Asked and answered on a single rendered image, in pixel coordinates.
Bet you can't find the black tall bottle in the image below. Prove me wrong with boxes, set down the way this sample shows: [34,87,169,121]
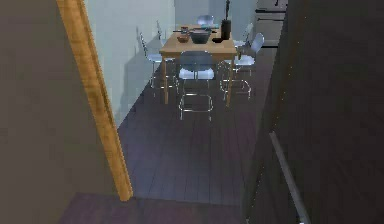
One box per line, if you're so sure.
[220,0,232,41]

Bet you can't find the grey kitchen cabinet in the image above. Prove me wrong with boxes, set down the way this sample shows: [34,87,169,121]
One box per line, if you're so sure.
[254,0,289,48]

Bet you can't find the grey metal frame chair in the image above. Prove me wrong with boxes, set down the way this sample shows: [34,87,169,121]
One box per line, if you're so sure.
[155,20,169,47]
[233,22,255,48]
[219,32,266,101]
[176,50,216,122]
[138,32,176,90]

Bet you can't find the grey fridge door handle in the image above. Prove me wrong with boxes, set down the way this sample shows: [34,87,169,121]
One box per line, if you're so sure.
[268,131,312,224]

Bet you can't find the wooden dining table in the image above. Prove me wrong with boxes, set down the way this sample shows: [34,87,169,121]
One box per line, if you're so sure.
[158,25,238,108]

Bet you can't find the dark fridge door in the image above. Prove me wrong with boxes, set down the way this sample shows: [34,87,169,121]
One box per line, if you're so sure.
[241,0,384,224]

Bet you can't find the wooden door frame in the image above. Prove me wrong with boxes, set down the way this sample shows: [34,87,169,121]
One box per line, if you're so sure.
[55,0,134,202]

